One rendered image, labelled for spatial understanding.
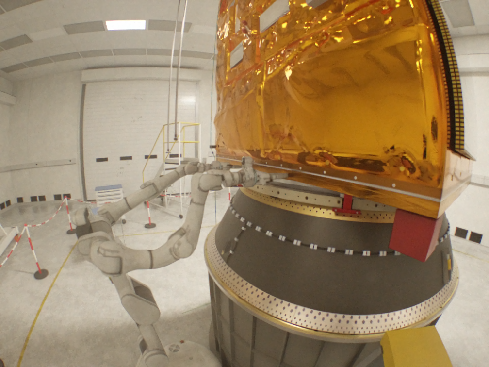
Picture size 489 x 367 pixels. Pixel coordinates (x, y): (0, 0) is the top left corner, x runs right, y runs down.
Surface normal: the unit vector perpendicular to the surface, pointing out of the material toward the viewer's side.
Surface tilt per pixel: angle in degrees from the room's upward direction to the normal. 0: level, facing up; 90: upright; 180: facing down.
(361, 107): 92
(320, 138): 89
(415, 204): 90
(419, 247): 90
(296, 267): 62
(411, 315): 43
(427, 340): 0
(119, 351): 0
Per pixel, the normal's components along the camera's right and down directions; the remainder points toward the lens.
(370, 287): -0.23, -0.32
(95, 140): 0.44, 0.16
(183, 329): 0.01, -0.98
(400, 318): -0.06, -0.60
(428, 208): -0.91, 0.06
